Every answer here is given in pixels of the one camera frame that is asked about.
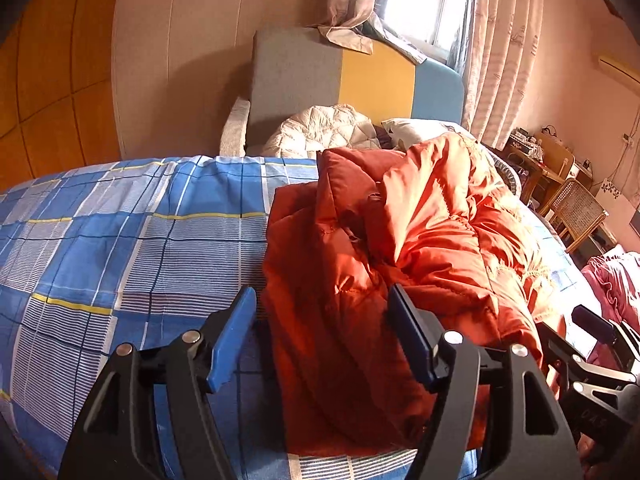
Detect pink ruffled fabric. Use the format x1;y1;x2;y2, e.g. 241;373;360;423
580;244;640;371

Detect wooden desk with clutter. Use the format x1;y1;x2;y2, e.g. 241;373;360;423
502;128;593;210

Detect beige curtain right panel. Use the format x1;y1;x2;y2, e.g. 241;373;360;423
462;0;544;150

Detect blue plaid bed sheet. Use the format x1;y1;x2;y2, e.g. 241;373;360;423
0;155;601;480

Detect cream quilted down jacket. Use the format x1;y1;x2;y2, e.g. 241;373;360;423
262;104;381;159

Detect white air conditioner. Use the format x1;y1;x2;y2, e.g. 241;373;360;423
598;55;640;91

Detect white bird print pillow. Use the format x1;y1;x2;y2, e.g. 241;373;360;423
381;118;474;151

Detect rattan wooden chair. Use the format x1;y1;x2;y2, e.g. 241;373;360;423
536;178;618;260

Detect white padded bed rail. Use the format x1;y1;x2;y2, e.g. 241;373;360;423
219;98;250;157

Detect orange down jacket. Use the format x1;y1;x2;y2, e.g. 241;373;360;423
262;131;565;456

